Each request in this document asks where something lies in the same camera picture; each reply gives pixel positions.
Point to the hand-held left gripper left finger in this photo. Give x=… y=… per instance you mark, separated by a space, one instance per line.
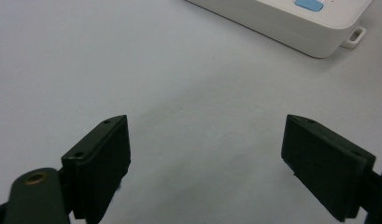
x=98 y=168

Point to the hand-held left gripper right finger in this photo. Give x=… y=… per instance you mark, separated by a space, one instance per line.
x=322 y=168

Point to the white box with blue button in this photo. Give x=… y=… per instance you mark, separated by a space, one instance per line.
x=291 y=25

